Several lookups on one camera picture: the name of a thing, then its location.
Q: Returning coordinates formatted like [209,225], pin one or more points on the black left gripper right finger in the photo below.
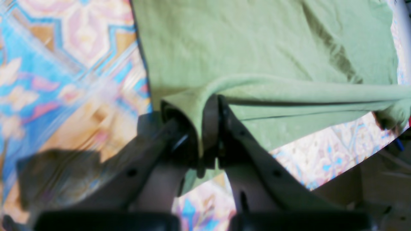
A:
[267,197]

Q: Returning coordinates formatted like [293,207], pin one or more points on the olive green t-shirt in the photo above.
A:
[288,68]

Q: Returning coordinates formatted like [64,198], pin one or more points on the colourful patterned tablecloth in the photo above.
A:
[72,78]

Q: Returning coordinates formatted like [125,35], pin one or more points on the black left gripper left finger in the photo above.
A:
[139,197]

